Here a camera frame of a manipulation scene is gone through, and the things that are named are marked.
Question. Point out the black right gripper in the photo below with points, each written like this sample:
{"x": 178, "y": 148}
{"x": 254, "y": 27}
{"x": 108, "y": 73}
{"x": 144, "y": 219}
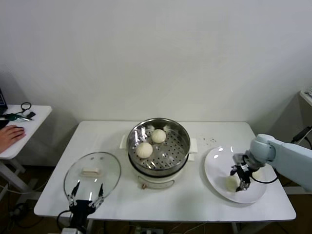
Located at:
{"x": 244, "y": 173}

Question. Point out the black laptop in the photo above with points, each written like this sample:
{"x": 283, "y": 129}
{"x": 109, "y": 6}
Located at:
{"x": 2, "y": 100}

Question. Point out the white electric cooker base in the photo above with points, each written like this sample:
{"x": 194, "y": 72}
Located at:
{"x": 156, "y": 181}

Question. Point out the small black device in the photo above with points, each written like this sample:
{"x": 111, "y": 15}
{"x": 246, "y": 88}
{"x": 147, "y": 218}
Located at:
{"x": 31, "y": 114}

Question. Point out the large white plate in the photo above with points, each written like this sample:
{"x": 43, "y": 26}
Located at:
{"x": 217, "y": 165}

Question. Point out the white power strip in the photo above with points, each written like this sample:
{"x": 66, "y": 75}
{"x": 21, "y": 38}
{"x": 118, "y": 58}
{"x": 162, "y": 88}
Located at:
{"x": 148, "y": 230}

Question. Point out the white side table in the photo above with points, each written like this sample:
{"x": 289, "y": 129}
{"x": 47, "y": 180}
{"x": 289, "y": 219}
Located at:
{"x": 36, "y": 122}

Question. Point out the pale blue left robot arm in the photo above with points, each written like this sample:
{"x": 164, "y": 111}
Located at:
{"x": 70, "y": 231}

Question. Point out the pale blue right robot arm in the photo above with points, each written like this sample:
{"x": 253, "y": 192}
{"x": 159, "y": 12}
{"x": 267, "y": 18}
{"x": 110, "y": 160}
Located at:
{"x": 287, "y": 156}

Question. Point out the glass pot lid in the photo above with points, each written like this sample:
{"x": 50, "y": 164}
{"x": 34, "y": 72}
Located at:
{"x": 107, "y": 170}

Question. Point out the white steamed baozi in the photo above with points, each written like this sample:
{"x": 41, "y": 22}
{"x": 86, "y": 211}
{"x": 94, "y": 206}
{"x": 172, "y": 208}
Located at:
{"x": 258, "y": 174}
{"x": 231, "y": 184}
{"x": 144, "y": 150}
{"x": 159, "y": 135}

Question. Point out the bare person hand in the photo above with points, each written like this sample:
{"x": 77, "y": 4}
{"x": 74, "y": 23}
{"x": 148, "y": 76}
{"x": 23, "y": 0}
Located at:
{"x": 11, "y": 137}

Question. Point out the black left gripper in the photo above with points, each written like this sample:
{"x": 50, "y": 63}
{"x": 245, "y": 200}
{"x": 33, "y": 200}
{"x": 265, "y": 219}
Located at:
{"x": 81, "y": 208}

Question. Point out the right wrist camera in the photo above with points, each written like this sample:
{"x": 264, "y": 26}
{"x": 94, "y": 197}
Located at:
{"x": 240, "y": 158}

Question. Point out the perforated steel steamer basket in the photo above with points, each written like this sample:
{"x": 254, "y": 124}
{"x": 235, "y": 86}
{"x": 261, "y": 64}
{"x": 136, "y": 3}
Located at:
{"x": 173, "y": 151}

